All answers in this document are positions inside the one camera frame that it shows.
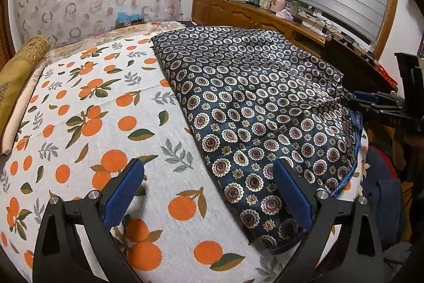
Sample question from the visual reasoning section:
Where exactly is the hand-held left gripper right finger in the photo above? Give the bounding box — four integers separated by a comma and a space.
273, 158, 387, 283

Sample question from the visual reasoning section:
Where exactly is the pink kettle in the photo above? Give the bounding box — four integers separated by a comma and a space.
269, 0, 288, 14

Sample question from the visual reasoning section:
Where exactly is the grey cloth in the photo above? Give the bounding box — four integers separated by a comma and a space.
380, 242, 415, 283

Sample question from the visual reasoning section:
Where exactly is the navy blanket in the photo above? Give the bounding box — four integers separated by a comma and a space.
360, 146, 409, 245

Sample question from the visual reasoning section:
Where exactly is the orange fruit print bed sheet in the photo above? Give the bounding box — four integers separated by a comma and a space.
0, 34, 370, 283

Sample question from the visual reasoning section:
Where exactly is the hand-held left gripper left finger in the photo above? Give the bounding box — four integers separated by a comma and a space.
31, 158, 145, 283

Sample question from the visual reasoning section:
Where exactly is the pink beige pillow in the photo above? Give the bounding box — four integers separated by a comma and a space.
0, 57, 51, 158

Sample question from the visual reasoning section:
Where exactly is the navy medallion print garment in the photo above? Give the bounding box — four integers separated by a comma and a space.
151, 25, 364, 254

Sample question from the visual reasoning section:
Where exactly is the wooden cabinet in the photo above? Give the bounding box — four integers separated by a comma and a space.
191, 0, 399, 95

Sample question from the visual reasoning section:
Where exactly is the red box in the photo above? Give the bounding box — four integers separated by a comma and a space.
377, 65, 399, 87

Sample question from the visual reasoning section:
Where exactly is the group of small bottles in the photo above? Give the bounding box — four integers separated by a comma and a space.
243, 0, 273, 9

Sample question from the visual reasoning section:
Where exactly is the floral blanket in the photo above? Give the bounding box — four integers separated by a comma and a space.
49, 20, 187, 59

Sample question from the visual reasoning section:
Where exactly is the tan embroidered pillow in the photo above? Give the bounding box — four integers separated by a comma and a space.
0, 35, 51, 138

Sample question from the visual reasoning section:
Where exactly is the blue box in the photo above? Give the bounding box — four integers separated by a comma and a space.
115, 9, 145, 29

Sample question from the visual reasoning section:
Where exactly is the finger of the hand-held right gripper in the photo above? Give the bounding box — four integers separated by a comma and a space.
352, 90, 403, 106
344, 101, 409, 128

